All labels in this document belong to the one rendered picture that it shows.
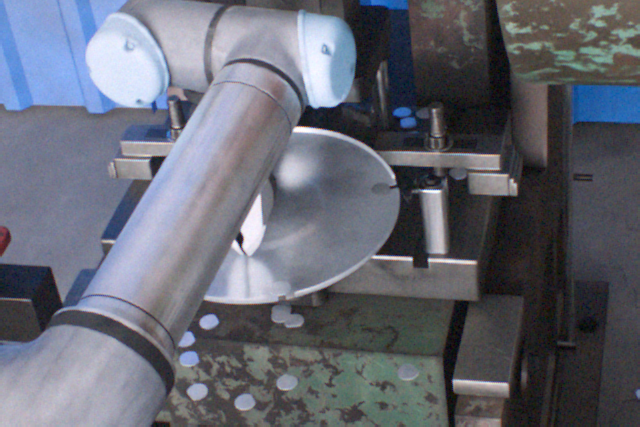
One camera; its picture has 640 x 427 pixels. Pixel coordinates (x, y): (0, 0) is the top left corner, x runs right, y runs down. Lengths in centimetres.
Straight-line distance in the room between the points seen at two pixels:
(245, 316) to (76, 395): 69
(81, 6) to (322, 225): 165
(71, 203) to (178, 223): 196
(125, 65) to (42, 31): 198
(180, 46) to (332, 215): 38
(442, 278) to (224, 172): 56
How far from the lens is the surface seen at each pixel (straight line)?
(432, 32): 170
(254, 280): 138
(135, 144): 167
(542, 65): 114
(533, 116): 179
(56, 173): 302
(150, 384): 90
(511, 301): 153
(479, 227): 153
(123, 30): 112
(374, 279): 153
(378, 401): 153
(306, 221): 142
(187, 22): 112
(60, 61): 313
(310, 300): 153
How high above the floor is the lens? 166
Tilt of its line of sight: 37 degrees down
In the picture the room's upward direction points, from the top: 9 degrees counter-clockwise
